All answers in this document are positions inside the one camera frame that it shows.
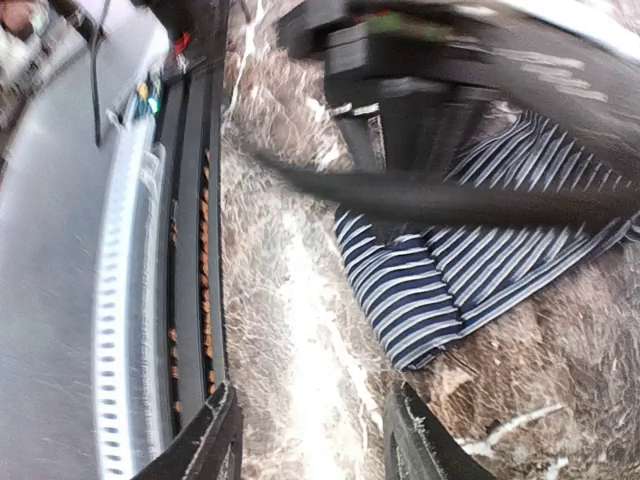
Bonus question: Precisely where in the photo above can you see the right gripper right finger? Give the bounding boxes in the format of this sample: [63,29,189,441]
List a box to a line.
[383,381,493,480]

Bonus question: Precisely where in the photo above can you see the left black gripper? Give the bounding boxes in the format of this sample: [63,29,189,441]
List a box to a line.
[252,1,639,231]

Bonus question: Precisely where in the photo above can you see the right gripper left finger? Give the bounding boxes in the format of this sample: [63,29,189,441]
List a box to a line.
[134,381,243,480]

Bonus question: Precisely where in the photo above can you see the navy striped underwear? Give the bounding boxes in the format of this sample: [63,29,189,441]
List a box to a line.
[334,112,639,371]

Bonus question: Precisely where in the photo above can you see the white slotted cable duct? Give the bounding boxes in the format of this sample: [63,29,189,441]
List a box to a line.
[92,92,166,479]

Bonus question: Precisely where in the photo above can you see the black front rail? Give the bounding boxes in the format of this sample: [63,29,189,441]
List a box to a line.
[154,0,231,436]

